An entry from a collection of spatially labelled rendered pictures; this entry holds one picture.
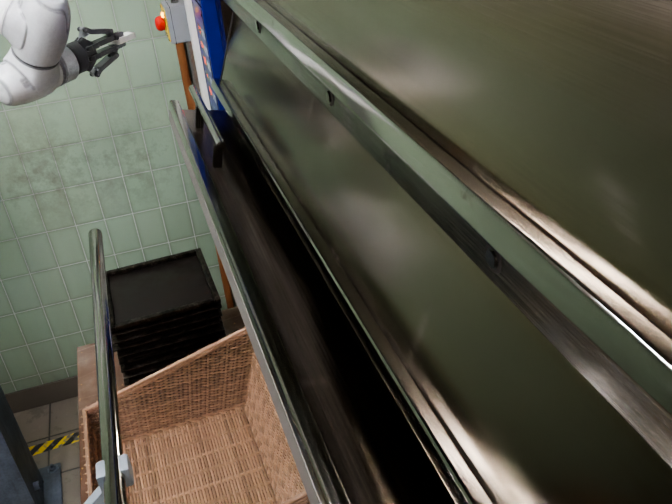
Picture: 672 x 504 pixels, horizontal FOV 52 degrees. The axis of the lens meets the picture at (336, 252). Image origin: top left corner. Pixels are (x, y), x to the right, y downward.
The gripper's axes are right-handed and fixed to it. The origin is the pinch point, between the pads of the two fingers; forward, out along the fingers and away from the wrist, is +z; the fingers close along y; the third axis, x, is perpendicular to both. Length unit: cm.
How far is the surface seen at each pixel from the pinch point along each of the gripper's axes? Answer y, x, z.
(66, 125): 34, -45, 11
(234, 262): 2, 88, -80
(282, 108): -8, 81, -53
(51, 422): 146, -62, -23
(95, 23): 3.8, -32.7, 23.3
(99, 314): 28, 47, -70
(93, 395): 88, 2, -46
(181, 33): 2.3, 7.9, 14.4
